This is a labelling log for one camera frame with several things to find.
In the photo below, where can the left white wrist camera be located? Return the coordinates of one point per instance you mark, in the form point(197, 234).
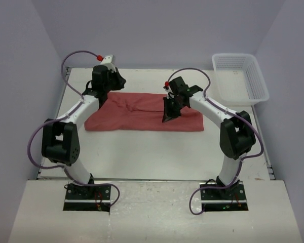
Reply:
point(109, 62)

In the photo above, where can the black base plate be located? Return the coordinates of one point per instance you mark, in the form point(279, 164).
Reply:
point(87, 199)
point(228, 200)

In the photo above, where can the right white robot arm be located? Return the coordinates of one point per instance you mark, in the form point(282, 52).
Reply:
point(236, 137)

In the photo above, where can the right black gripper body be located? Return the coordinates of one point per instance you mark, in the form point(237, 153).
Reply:
point(173, 109)

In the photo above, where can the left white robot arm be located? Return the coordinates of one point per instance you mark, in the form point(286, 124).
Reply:
point(60, 139)

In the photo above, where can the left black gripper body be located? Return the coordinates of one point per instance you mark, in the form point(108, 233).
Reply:
point(113, 83)

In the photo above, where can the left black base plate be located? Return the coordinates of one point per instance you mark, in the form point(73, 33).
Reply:
point(87, 199)

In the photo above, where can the white plastic basket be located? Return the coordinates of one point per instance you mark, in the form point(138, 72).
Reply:
point(239, 79)

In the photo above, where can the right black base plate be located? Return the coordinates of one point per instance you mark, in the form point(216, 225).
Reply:
point(228, 200)

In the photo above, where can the red t shirt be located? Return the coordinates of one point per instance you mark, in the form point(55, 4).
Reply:
point(140, 112)

